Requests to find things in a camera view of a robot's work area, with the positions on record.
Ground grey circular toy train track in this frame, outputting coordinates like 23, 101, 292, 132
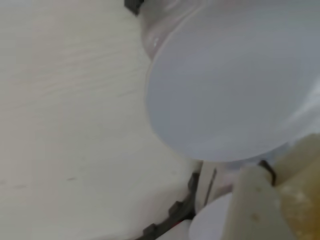
123, 0, 201, 240

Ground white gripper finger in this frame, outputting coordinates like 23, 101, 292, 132
223, 160, 297, 240

